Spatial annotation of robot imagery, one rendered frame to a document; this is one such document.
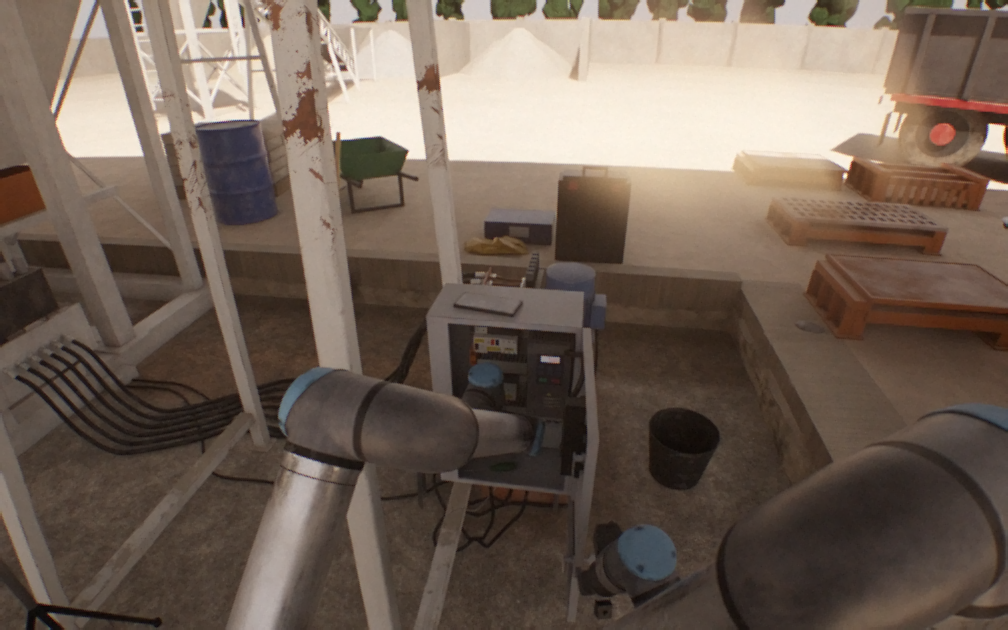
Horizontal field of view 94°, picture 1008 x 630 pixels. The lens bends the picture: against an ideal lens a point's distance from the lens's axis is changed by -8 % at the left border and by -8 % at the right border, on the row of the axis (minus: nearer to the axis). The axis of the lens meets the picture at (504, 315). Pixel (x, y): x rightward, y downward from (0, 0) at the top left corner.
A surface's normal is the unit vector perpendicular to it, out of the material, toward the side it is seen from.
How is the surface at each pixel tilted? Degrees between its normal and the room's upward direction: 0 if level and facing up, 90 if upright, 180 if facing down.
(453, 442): 77
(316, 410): 43
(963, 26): 90
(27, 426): 90
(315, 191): 81
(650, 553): 20
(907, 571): 56
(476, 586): 0
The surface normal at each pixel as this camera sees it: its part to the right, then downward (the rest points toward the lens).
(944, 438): -0.11, -0.96
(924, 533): -0.25, -0.38
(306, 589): 0.77, 0.03
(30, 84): 0.99, 0.07
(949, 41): -0.67, 0.36
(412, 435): 0.33, 0.00
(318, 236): -0.15, 0.33
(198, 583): 0.00, -0.87
